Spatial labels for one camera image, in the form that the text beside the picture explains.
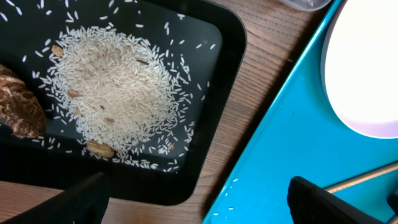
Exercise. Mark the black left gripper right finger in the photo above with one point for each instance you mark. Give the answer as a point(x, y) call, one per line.
point(310, 204)

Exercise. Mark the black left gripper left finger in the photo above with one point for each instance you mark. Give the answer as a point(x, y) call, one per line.
point(85, 202)

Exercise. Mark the wooden chopstick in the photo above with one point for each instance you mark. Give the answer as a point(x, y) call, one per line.
point(362, 178)

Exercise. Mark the brown food scrap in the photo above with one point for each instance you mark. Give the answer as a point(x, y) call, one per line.
point(20, 108)

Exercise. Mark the pile of rice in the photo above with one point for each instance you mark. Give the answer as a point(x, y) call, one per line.
point(121, 82)

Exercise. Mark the large pink plate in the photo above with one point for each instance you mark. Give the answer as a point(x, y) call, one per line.
point(359, 66)

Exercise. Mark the black waste tray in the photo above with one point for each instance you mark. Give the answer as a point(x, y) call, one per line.
point(217, 77)

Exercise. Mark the clear plastic bin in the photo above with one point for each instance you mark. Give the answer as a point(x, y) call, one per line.
point(306, 5)

